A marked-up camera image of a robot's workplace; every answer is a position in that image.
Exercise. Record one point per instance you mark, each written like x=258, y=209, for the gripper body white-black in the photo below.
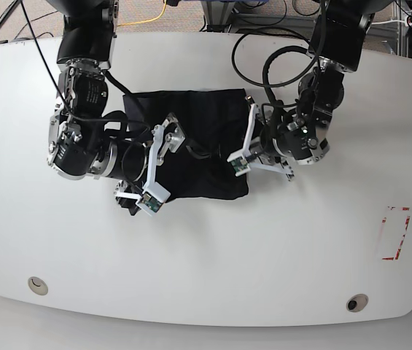
x=257, y=150
x=144, y=193

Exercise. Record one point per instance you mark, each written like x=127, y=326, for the black t-shirt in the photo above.
x=214, y=123

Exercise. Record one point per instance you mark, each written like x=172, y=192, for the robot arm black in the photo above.
x=303, y=106
x=83, y=139

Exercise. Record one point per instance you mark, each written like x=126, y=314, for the red tape rectangle marking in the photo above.
x=394, y=228

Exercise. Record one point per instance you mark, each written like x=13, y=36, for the right table grommet hole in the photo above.
x=357, y=303

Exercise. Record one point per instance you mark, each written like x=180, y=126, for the table grommet hole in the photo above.
x=37, y=286
x=357, y=303

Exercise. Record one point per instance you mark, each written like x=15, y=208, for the left table grommet hole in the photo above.
x=37, y=286

